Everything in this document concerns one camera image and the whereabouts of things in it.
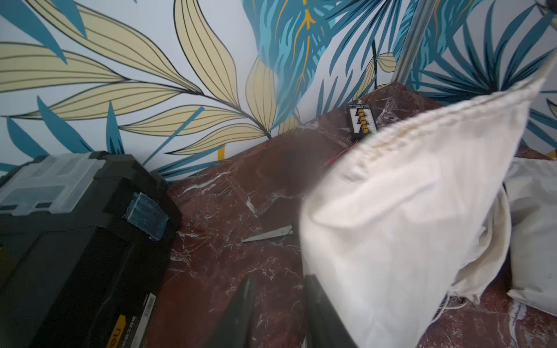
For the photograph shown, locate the black handled scissors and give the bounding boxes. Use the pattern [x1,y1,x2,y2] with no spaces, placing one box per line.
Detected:
[242,226,293,243]

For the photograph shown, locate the black parallel charging board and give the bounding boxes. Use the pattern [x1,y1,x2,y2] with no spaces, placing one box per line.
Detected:
[348,100,378,140]

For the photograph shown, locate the large white cloth bag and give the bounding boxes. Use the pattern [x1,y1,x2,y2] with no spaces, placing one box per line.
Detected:
[504,158,556,316]

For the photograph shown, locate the white drawstring soil bag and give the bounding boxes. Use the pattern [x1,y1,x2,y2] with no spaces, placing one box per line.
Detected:
[300,55,556,347]

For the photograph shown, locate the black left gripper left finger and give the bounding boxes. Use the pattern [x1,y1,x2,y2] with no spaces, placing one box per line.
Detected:
[204,277,256,348]

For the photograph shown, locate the black toolbox yellow handle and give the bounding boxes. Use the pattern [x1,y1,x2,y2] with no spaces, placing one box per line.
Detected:
[1,152,181,347]

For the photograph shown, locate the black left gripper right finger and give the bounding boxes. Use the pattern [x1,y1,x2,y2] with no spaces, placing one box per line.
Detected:
[303,275,357,348]

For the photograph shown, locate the aluminium right corner post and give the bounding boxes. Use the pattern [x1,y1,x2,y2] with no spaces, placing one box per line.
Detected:
[391,0,437,85]

